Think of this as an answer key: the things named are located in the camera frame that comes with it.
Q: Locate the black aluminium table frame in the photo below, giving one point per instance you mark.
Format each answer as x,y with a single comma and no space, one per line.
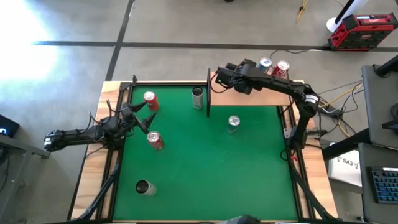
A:
168,83

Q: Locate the white slim can black top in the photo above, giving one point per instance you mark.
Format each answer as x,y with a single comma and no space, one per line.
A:
197,98
145,187

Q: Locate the gray metal cart frame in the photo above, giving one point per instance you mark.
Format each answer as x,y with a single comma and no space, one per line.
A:
18,146

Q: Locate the black power strip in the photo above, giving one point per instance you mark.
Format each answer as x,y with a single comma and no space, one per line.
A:
329,110

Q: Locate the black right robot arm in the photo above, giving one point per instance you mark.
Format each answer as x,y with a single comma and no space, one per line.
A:
280,84

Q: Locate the white floor stand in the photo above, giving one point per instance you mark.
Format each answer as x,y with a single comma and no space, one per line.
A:
333,25

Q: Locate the green table mat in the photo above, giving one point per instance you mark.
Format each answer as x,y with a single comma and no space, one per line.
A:
186,174

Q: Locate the red Coca-Cola can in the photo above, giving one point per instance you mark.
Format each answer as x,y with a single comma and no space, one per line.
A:
282,68
155,140

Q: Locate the blue Red Bull can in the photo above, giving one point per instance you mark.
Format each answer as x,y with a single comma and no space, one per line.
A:
265,63

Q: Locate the yellow tripod leg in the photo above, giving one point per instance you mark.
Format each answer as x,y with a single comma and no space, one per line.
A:
300,12

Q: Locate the black desk accessory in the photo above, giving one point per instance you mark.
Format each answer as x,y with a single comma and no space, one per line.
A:
392,124

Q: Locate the white SA3 label sheet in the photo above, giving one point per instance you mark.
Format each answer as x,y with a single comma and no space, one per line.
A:
345,169

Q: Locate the black backlit keyboard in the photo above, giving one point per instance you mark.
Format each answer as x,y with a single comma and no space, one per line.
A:
385,185

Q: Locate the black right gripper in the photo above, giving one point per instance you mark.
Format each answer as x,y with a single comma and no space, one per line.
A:
228,77

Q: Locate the Red Bull Sugarfree can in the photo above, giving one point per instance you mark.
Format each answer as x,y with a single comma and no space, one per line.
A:
233,122

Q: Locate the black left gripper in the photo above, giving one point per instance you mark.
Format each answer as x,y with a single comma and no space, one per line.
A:
129,119

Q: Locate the black box blue light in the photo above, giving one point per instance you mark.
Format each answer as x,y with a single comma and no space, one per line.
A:
7,126

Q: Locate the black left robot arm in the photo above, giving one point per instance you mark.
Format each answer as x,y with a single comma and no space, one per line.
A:
74,137

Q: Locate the wooden shelf board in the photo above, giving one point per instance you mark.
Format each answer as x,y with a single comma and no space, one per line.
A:
248,98

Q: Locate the raised wooden shelf platform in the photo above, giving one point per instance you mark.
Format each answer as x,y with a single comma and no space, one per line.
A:
208,99

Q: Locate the gray desk top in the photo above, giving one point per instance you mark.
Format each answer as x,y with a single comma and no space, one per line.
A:
379,105
367,202

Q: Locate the red toolbox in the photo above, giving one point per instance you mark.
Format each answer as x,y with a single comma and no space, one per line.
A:
360,34

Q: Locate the red Fanta can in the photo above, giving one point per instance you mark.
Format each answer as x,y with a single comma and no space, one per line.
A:
151,101

